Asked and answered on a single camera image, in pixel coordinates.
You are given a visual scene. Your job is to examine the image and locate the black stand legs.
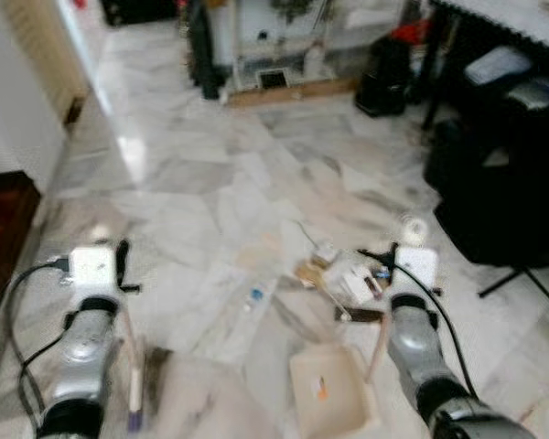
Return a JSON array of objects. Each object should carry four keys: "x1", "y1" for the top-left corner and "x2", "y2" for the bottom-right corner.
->
[{"x1": 479, "y1": 265, "x2": 549, "y2": 317}]

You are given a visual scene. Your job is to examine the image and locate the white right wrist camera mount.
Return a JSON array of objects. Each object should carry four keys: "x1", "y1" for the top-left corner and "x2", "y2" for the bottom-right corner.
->
[{"x1": 393, "y1": 216, "x2": 440, "y2": 298}]

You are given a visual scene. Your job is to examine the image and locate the brown paper scrap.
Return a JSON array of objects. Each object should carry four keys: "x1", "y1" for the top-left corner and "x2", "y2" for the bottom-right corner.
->
[{"x1": 295, "y1": 262, "x2": 323, "y2": 283}]

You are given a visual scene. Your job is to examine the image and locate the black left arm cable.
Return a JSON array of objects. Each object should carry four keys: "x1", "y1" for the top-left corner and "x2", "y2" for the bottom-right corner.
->
[{"x1": 5, "y1": 259, "x2": 70, "y2": 423}]

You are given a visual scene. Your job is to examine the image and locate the red bag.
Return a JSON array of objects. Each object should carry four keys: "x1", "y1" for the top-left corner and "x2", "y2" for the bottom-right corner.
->
[{"x1": 391, "y1": 20, "x2": 431, "y2": 45}]

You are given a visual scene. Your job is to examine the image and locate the white machine frame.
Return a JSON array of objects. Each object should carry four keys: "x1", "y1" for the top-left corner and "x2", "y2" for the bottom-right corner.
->
[{"x1": 206, "y1": 0, "x2": 413, "y2": 92}]

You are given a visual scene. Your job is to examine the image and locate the silver and blue bag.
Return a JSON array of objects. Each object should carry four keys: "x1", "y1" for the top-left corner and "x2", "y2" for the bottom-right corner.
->
[{"x1": 508, "y1": 76, "x2": 549, "y2": 111}]

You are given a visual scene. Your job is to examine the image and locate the black chair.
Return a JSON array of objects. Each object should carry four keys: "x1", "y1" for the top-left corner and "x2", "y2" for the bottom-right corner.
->
[{"x1": 424, "y1": 46, "x2": 549, "y2": 271}]

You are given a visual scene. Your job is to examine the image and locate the table with white cloth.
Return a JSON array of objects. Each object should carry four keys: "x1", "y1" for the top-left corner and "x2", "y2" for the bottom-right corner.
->
[{"x1": 430, "y1": 0, "x2": 549, "y2": 52}]

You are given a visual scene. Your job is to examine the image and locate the wooden plank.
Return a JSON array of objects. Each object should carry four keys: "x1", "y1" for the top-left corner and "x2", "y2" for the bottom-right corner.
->
[{"x1": 224, "y1": 76, "x2": 359, "y2": 109}]

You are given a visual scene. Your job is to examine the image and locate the tall dark upright object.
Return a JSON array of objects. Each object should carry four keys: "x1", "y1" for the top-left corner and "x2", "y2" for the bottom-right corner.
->
[{"x1": 185, "y1": 0, "x2": 228, "y2": 102}]

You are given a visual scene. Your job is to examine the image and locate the wooden handled hand broom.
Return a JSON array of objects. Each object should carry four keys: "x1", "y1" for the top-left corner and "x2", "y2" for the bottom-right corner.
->
[{"x1": 119, "y1": 291, "x2": 148, "y2": 434}]

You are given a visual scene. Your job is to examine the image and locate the pale plastic bag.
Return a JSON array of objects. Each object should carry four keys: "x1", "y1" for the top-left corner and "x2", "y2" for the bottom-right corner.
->
[{"x1": 464, "y1": 46, "x2": 533, "y2": 88}]

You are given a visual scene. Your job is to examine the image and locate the clear bottle with blue cap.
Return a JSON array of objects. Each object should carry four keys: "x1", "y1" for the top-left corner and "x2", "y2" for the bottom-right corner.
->
[{"x1": 238, "y1": 274, "x2": 281, "y2": 322}]

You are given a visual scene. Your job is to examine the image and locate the beige ribbed door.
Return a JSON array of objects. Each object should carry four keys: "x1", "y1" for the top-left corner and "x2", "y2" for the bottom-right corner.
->
[{"x1": 0, "y1": 0, "x2": 92, "y2": 125}]

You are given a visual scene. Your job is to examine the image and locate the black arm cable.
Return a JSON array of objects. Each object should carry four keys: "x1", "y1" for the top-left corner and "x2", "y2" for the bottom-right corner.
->
[
  {"x1": 389, "y1": 263, "x2": 481, "y2": 403},
  {"x1": 5, "y1": 259, "x2": 70, "y2": 423}
]

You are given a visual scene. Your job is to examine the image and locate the beige plastic dustpan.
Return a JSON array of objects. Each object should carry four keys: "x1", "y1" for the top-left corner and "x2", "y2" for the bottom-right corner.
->
[{"x1": 288, "y1": 316, "x2": 391, "y2": 435}]

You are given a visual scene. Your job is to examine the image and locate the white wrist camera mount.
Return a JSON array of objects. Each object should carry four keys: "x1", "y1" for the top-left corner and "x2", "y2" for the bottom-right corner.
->
[
  {"x1": 69, "y1": 245, "x2": 120, "y2": 290},
  {"x1": 393, "y1": 216, "x2": 440, "y2": 298}
]

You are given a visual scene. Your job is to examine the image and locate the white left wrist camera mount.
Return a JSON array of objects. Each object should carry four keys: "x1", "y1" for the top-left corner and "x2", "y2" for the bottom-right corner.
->
[{"x1": 69, "y1": 245, "x2": 120, "y2": 290}]

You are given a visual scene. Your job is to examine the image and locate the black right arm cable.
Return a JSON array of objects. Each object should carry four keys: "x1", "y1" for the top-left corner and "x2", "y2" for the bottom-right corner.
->
[{"x1": 389, "y1": 263, "x2": 481, "y2": 403}]

